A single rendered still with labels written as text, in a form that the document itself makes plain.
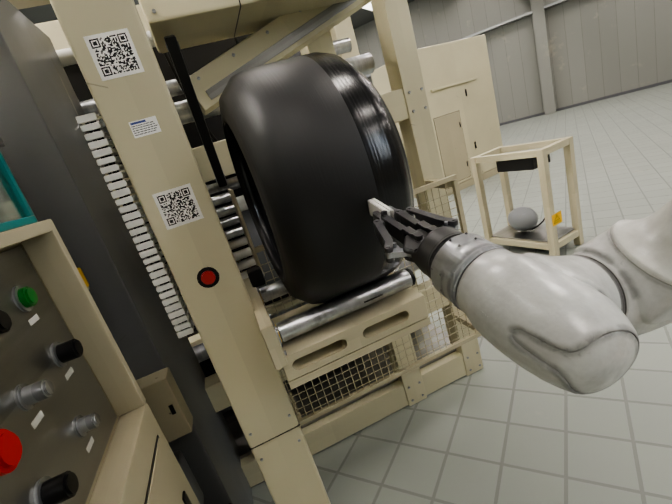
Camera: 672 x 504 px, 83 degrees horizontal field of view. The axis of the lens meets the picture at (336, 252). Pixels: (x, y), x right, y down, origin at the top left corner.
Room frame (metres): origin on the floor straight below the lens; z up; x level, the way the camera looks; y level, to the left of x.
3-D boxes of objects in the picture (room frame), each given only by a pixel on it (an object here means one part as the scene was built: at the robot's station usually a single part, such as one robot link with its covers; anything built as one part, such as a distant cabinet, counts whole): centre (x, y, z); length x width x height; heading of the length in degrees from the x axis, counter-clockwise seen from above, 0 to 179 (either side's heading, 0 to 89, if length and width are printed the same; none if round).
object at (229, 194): (1.25, 0.36, 1.05); 0.20 x 0.15 x 0.30; 105
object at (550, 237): (2.78, -1.51, 0.40); 0.60 x 0.35 x 0.80; 25
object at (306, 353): (0.80, 0.02, 0.84); 0.36 x 0.09 x 0.06; 105
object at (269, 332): (0.89, 0.22, 0.90); 0.40 x 0.03 x 0.10; 15
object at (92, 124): (0.80, 0.37, 1.19); 0.05 x 0.04 x 0.48; 15
